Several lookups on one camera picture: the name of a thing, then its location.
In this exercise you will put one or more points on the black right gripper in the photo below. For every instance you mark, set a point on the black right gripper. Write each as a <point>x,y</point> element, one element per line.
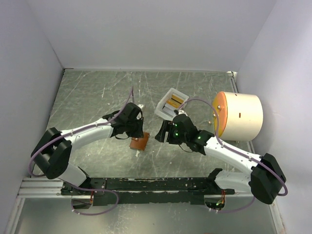
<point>161,136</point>

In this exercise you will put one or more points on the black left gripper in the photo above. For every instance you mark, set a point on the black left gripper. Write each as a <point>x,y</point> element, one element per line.
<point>140,132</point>

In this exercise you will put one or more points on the brown leather card holder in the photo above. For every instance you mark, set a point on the brown leather card holder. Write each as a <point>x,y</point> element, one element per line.
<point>139,143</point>

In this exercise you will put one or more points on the gold credit card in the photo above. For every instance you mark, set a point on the gold credit card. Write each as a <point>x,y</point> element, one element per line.
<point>173,103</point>

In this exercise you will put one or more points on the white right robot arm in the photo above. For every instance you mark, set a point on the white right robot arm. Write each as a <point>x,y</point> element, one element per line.
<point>260,175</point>

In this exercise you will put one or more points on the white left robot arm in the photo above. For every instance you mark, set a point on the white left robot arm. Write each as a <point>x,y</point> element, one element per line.
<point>52,153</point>

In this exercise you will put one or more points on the white cards stack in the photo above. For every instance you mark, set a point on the white cards stack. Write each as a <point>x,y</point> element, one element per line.
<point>168,110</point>

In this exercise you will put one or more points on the white plastic card bin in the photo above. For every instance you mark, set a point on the white plastic card bin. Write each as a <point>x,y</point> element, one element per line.
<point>159,112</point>

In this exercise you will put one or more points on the gold card with stripe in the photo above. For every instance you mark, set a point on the gold card with stripe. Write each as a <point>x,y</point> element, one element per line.
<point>177,99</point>

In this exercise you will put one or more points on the white cylinder with orange lid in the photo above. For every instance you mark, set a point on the white cylinder with orange lid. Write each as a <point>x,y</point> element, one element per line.
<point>240,116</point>

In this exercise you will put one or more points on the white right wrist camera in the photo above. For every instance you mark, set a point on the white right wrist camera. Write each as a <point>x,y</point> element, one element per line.
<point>180,112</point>

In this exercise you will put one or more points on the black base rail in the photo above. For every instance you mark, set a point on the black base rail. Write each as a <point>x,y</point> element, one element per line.
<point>193,190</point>

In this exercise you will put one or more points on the aluminium extrusion rail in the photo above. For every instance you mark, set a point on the aluminium extrusion rail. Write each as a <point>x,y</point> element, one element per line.
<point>41,188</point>

